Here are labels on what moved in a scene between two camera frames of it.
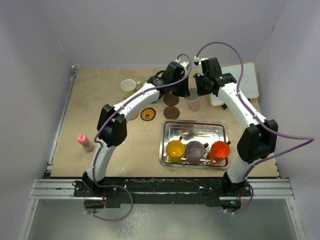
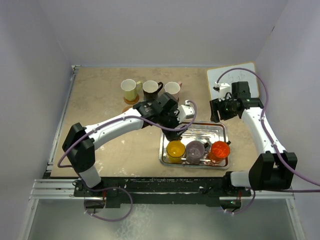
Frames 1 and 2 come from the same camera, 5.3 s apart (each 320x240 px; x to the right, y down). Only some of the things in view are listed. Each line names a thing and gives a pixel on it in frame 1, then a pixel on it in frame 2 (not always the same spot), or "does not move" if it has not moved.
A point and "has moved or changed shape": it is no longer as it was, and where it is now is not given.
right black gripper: (200, 91) → (223, 115)
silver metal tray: (205, 132) does not move
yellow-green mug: (129, 86) does not move
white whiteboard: (248, 85) does not move
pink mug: (193, 100) has moved or changed shape
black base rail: (196, 189) does not move
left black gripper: (184, 92) → (172, 135)
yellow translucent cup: (175, 149) does not move
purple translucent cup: (195, 150) does not move
